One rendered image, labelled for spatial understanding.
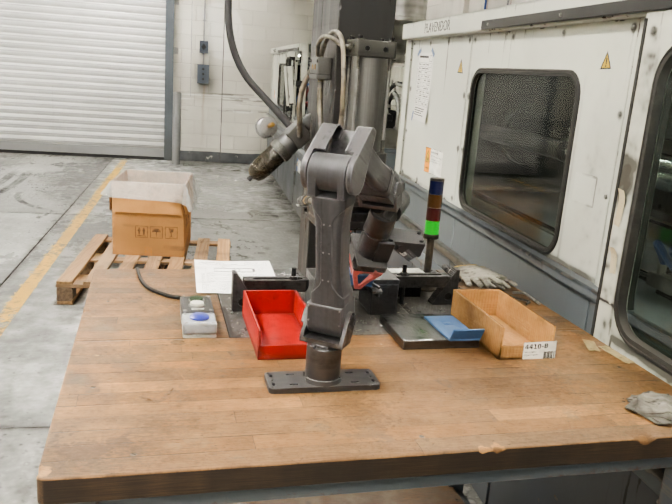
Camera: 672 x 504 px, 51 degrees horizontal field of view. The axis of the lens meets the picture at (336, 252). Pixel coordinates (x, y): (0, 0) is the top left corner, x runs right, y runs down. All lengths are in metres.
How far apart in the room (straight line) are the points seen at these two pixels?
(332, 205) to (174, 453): 0.45
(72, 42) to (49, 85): 0.68
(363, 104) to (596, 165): 0.66
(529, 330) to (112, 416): 0.89
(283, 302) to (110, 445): 0.63
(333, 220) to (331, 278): 0.10
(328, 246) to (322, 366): 0.21
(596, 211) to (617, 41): 0.41
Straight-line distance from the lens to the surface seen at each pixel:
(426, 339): 1.48
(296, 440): 1.10
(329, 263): 1.18
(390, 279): 1.64
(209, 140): 10.80
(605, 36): 1.95
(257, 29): 10.78
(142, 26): 10.72
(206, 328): 1.46
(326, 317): 1.22
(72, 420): 1.17
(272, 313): 1.60
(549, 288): 2.04
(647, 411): 1.36
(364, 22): 1.64
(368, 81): 1.55
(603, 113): 1.90
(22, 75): 10.96
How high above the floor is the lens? 1.44
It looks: 14 degrees down
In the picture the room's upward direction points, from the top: 4 degrees clockwise
